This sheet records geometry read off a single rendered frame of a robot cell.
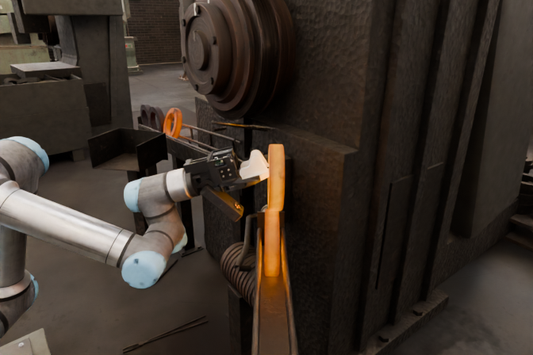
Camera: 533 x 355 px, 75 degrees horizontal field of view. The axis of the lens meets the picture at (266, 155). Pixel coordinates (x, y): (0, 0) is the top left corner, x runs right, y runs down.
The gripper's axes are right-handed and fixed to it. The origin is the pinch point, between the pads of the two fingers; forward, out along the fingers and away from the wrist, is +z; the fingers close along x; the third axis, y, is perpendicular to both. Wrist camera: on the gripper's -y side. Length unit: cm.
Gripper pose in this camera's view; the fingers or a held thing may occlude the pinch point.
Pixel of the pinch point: (275, 169)
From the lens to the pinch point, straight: 80.5
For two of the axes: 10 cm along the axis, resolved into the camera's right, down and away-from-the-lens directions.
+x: 0.0, -3.6, 9.3
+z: 9.7, -2.4, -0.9
